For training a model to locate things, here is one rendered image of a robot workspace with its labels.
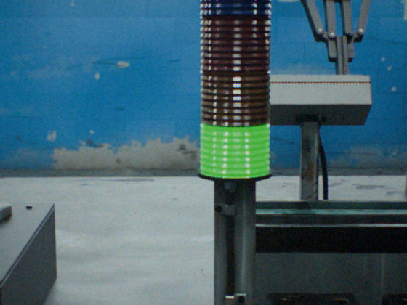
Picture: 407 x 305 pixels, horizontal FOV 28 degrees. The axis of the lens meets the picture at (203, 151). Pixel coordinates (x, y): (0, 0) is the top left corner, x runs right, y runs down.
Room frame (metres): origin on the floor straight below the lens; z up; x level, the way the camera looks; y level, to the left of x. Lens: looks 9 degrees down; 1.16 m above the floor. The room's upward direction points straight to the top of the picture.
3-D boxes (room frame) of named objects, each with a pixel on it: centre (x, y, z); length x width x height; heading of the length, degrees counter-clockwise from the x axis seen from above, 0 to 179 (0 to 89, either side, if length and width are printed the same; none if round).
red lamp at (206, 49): (0.69, -0.03, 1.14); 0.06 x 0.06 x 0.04
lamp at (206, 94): (0.69, -0.03, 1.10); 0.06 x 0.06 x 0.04
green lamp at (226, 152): (0.69, -0.03, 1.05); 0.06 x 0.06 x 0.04
